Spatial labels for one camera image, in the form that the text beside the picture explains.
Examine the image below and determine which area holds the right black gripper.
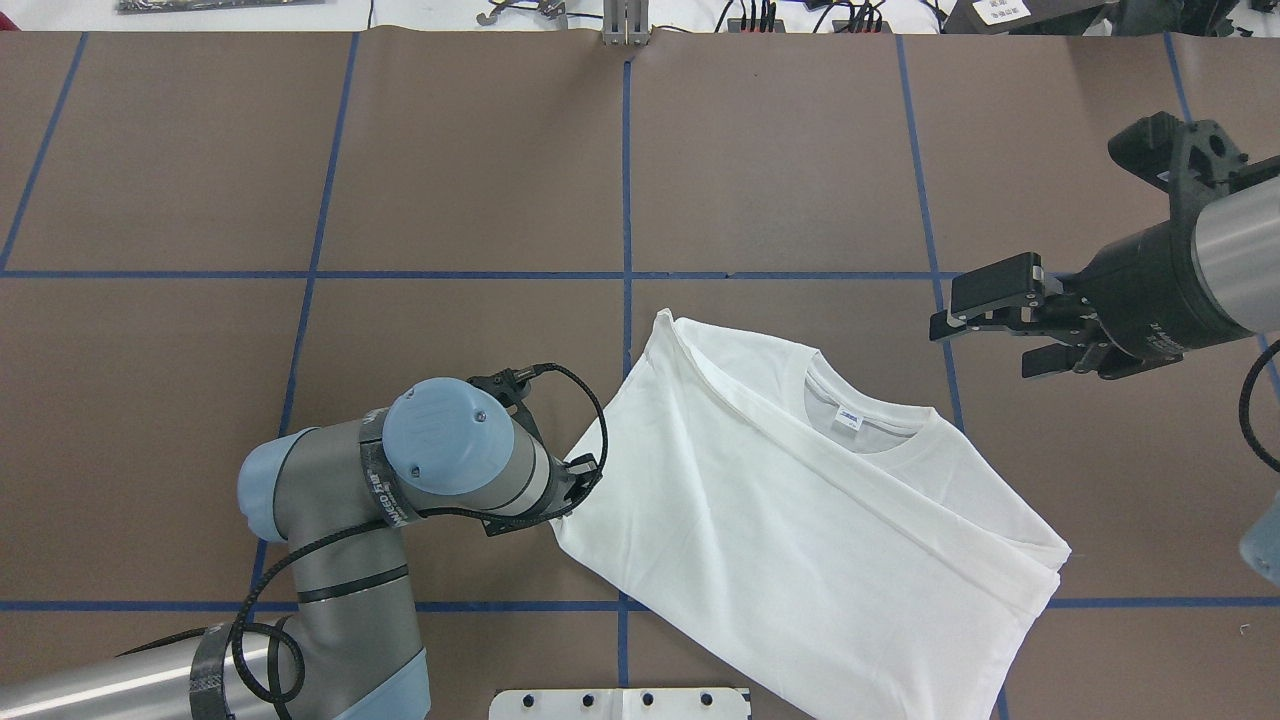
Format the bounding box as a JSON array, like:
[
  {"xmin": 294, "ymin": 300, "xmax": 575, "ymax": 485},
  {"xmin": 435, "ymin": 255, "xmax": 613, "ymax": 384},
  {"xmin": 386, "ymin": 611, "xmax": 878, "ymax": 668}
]
[{"xmin": 928, "ymin": 111, "xmax": 1279, "ymax": 380}]

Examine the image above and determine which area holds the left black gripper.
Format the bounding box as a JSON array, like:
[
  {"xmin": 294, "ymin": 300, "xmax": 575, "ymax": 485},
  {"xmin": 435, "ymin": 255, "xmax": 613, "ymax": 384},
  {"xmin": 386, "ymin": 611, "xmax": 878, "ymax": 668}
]
[{"xmin": 468, "ymin": 366, "xmax": 600, "ymax": 537}]

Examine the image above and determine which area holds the white long-sleeve printed shirt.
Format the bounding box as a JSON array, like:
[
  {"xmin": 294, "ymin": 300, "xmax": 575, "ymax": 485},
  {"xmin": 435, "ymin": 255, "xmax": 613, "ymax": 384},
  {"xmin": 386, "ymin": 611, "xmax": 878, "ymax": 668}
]
[{"xmin": 553, "ymin": 310, "xmax": 1071, "ymax": 719}]

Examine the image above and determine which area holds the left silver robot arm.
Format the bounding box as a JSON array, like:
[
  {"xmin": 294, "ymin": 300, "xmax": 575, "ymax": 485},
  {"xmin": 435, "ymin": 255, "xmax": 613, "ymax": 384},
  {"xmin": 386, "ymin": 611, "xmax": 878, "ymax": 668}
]
[{"xmin": 3, "ymin": 363, "xmax": 608, "ymax": 719}]

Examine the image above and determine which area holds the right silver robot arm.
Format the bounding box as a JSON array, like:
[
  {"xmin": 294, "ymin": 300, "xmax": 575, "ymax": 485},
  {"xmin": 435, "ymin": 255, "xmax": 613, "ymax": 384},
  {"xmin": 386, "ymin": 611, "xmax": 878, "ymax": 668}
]
[{"xmin": 929, "ymin": 111, "xmax": 1277, "ymax": 380}]

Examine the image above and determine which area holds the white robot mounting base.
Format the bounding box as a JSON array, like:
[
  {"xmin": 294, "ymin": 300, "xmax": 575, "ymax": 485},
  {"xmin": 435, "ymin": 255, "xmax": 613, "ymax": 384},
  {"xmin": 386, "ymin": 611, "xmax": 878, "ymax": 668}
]
[{"xmin": 488, "ymin": 687, "xmax": 753, "ymax": 719}]

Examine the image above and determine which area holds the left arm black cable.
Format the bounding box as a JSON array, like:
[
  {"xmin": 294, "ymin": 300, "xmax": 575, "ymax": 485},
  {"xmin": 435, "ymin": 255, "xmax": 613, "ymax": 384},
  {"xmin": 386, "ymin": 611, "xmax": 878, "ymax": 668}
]
[{"xmin": 228, "ymin": 363, "xmax": 611, "ymax": 706}]

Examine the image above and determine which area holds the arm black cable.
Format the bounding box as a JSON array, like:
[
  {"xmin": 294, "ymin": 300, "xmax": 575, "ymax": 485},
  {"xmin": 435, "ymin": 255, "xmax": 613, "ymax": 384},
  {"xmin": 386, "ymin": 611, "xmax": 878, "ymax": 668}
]
[
  {"xmin": 228, "ymin": 363, "xmax": 611, "ymax": 706},
  {"xmin": 1238, "ymin": 340, "xmax": 1280, "ymax": 473}
]

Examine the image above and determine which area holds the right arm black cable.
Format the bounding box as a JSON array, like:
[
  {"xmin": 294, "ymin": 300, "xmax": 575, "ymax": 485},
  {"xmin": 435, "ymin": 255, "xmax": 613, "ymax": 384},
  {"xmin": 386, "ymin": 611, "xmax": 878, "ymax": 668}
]
[{"xmin": 1238, "ymin": 340, "xmax": 1280, "ymax": 473}]

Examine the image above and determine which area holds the aluminium frame post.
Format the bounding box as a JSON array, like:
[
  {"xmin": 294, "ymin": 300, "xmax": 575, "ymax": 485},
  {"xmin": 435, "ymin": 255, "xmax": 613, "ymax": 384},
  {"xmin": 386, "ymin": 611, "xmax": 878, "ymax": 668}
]
[{"xmin": 602, "ymin": 0, "xmax": 652, "ymax": 47}]

